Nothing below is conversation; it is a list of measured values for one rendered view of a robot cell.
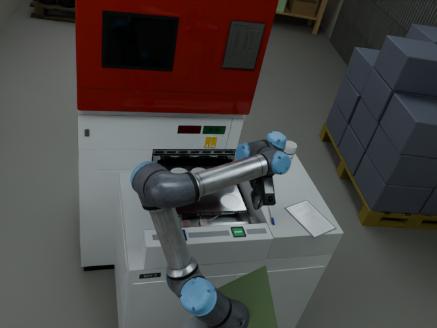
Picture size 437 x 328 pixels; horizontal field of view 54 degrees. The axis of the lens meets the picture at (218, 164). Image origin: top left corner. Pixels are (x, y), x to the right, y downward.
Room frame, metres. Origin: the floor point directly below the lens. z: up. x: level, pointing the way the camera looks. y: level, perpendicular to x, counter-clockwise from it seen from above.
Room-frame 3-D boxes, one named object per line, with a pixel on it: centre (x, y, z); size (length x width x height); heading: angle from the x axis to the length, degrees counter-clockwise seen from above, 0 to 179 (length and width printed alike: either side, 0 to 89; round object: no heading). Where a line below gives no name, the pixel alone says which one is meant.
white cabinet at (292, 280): (1.57, -0.07, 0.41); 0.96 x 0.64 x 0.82; 112
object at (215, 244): (1.28, -0.03, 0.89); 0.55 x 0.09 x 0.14; 112
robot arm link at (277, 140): (1.36, -0.19, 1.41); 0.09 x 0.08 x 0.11; 127
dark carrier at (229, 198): (1.64, 0.04, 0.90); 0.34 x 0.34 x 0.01; 22
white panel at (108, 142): (1.78, 0.30, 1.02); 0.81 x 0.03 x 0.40; 112
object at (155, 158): (1.83, 0.13, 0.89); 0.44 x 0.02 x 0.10; 112
